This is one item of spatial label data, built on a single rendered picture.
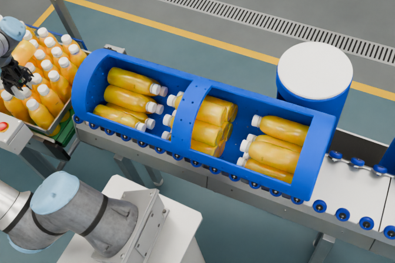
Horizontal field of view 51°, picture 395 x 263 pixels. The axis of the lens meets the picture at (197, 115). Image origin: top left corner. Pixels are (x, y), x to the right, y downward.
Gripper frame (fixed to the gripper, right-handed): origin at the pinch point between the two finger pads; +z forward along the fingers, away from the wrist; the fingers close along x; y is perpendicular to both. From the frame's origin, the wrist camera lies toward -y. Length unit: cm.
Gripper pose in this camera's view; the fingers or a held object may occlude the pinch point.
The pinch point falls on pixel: (24, 92)
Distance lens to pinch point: 172.8
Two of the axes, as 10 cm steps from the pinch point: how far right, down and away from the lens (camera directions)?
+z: 1.1, 5.3, 8.4
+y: 9.0, 2.9, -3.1
